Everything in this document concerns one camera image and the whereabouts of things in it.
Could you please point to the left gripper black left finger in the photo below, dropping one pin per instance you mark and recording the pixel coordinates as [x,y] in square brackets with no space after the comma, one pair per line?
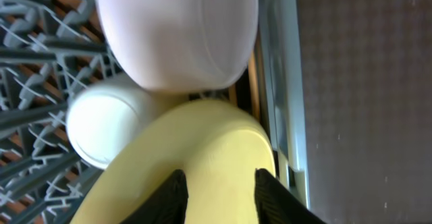
[166,205]

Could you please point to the yellow plate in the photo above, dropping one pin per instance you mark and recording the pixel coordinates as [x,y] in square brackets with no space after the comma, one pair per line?
[217,145]

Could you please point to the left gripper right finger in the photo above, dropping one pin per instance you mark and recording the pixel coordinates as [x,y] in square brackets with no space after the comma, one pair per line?
[276,205]

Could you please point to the dark brown serving tray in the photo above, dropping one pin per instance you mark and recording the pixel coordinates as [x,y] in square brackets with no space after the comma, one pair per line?
[366,68]

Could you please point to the pink bowl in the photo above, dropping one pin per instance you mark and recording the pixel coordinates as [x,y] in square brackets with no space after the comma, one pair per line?
[181,45]

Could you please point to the wooden chopstick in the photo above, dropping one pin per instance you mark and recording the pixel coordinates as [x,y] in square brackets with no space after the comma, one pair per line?
[233,95]
[254,89]

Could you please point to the grey dishwasher rack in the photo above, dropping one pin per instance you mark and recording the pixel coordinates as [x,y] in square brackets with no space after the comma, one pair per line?
[51,50]

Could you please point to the cream white cup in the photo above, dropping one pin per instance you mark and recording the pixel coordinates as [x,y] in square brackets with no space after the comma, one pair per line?
[106,116]

